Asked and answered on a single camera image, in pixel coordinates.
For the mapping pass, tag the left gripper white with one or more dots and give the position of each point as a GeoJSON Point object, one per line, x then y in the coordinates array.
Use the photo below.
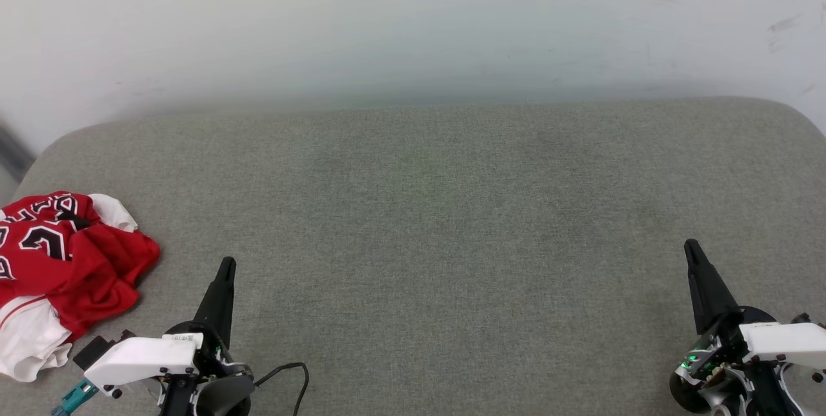
{"type": "Point", "coordinates": [142, 358]}

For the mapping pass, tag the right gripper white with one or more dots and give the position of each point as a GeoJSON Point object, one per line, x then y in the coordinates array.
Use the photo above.
{"type": "Point", "coordinates": [787, 342]}

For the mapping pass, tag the red and white jersey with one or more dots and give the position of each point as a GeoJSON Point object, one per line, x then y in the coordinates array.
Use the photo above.
{"type": "Point", "coordinates": [90, 274]}

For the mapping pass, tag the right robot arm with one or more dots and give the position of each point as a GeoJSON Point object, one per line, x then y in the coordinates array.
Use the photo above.
{"type": "Point", "coordinates": [765, 393]}

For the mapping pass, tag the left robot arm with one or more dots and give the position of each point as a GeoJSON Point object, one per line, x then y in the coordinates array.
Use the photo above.
{"type": "Point", "coordinates": [222, 398]}

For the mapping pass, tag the grey fabric sofa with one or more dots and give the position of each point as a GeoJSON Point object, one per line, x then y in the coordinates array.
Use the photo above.
{"type": "Point", "coordinates": [452, 242]}

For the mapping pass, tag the grey metal bar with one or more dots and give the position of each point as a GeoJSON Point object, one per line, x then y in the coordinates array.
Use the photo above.
{"type": "Point", "coordinates": [13, 153]}

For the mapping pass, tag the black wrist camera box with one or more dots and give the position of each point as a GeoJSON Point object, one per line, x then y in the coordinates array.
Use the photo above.
{"type": "Point", "coordinates": [95, 350]}

